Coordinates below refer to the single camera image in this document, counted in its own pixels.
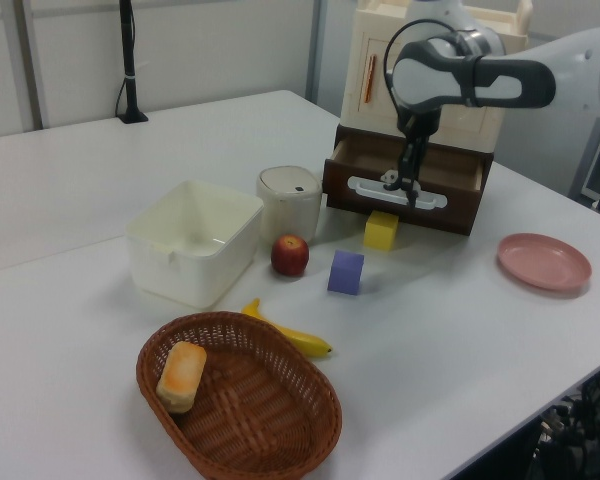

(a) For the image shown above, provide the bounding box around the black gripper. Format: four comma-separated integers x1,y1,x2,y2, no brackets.
397,103,442,208

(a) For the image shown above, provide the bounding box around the black and white panda toy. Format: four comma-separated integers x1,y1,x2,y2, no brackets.
379,169,406,193

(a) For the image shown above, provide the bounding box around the wooden drawer with brown face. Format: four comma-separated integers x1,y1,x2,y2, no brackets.
321,135,486,237

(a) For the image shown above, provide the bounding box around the yellow cube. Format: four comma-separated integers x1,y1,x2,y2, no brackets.
363,210,400,251

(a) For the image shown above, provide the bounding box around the purple cube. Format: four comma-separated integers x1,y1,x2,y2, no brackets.
326,249,366,297

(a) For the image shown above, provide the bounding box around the white lidded small bin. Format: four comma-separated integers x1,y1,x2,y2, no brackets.
255,165,324,247

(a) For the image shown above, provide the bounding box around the cream plastic cabinet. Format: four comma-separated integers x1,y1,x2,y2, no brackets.
339,0,532,153

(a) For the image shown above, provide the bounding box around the red apple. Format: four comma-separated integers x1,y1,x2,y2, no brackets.
270,234,311,278

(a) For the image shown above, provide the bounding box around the pink plastic plate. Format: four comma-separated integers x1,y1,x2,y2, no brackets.
496,232,593,293

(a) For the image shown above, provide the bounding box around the yellow banana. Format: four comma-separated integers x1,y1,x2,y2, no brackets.
240,297,334,359

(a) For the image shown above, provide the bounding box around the cream square plastic container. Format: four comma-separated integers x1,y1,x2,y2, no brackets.
125,179,266,309

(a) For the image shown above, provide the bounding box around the brown wicker basket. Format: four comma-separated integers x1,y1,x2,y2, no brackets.
135,310,344,480

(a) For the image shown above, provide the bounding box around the orange bread loaf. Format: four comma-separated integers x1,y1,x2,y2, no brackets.
155,340,208,415

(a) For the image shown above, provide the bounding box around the dark equipment beneath table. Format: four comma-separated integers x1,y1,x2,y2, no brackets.
527,357,600,480

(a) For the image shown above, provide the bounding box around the white drawer handle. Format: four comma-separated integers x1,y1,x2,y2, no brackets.
345,174,452,211

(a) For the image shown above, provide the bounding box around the copper cabinet door handle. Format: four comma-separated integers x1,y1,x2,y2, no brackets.
361,53,378,105

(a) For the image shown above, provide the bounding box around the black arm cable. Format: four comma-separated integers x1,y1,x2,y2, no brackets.
382,18,481,129

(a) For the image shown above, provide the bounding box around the grey metal frame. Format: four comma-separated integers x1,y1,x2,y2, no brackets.
566,116,600,224

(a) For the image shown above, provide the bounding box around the black camera stand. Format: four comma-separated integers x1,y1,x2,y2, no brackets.
115,0,150,125

